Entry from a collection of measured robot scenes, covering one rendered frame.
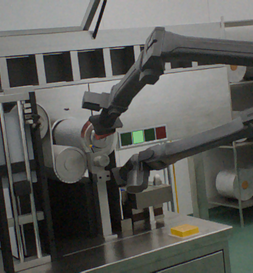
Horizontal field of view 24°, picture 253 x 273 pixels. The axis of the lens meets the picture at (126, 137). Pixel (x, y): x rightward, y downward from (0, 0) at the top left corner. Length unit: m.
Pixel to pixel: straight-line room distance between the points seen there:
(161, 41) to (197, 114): 1.37
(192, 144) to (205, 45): 0.58
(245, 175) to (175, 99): 2.90
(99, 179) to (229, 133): 0.48
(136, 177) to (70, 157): 0.25
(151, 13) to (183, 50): 4.08
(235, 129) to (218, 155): 4.02
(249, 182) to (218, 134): 3.67
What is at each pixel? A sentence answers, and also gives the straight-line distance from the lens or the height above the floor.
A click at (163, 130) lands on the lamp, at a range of 2.60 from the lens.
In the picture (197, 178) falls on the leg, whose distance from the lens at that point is 2.94.
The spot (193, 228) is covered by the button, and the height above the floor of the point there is 0.92.
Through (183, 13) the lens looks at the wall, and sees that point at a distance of 5.65.
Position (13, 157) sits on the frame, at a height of 1.25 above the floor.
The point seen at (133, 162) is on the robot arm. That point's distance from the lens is 1.96.
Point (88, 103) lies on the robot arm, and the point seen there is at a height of 1.38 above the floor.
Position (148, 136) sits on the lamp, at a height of 1.18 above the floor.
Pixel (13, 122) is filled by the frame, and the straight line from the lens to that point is 1.83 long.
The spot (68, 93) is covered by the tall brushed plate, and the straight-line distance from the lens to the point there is 2.38.
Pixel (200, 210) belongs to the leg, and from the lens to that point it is 2.98.
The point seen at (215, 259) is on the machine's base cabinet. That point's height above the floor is 0.79.
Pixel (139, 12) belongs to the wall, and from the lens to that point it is 5.37.
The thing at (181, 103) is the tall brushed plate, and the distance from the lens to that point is 2.67.
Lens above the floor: 1.46
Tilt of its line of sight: 6 degrees down
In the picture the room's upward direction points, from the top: 7 degrees counter-clockwise
